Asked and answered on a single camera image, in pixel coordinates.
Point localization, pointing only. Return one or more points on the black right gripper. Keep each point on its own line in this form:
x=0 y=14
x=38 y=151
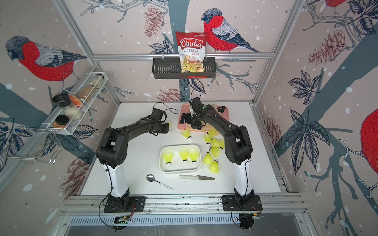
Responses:
x=186 y=117

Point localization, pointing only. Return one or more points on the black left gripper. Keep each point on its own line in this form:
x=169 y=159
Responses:
x=166 y=131

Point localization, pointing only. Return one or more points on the white plastic storage box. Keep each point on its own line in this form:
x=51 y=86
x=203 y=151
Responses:
x=177 y=165

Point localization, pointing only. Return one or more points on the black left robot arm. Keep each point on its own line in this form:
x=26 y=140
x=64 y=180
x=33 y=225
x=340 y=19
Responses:
x=113 y=150

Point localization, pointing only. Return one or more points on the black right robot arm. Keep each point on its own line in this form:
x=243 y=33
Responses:
x=238 y=147

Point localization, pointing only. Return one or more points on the pink plastic tray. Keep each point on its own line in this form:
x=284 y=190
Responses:
x=186 y=109

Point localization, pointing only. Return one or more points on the beige folded cloth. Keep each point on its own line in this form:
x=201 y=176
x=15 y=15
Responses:
x=204 y=129

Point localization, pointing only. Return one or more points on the black scissors on tray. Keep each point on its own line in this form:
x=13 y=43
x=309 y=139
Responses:
x=221 y=109

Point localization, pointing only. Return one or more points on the Chuba cassava chips bag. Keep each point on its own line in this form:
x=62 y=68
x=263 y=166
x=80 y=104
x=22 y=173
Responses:
x=191 y=50

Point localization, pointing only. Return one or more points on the black lidded low jar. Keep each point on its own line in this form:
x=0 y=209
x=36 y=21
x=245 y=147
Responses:
x=61 y=121

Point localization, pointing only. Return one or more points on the black wall basket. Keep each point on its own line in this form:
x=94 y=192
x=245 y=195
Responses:
x=170 y=68

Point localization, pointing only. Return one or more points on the white handled knife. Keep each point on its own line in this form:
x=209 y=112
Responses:
x=197 y=177

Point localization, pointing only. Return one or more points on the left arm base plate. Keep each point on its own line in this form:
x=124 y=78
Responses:
x=125 y=204

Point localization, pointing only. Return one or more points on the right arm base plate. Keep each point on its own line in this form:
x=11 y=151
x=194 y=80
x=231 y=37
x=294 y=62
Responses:
x=249 y=203

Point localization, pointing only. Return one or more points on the white wire wall shelf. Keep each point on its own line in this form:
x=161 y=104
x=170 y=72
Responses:
x=82 y=98

